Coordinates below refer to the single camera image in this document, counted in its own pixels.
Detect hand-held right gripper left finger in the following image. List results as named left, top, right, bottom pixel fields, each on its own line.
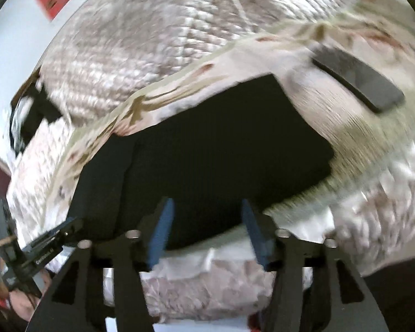
left=28, top=197, right=175, bottom=332

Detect black pants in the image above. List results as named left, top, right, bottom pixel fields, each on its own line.
left=69, top=74, right=334, bottom=254

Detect white quilted bedspread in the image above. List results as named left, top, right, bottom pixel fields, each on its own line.
left=38, top=0, right=370, bottom=127

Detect floral fleece-lined blanket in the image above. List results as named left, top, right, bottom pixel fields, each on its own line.
left=7, top=0, right=415, bottom=320

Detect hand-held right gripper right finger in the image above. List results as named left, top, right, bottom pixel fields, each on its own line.
left=241, top=199, right=390, bottom=332

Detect dark clothing heap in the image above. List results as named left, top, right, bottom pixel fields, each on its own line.
left=9, top=76, right=63, bottom=153

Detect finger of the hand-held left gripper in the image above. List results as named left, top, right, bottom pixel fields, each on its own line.
left=21, top=217, right=84, bottom=254

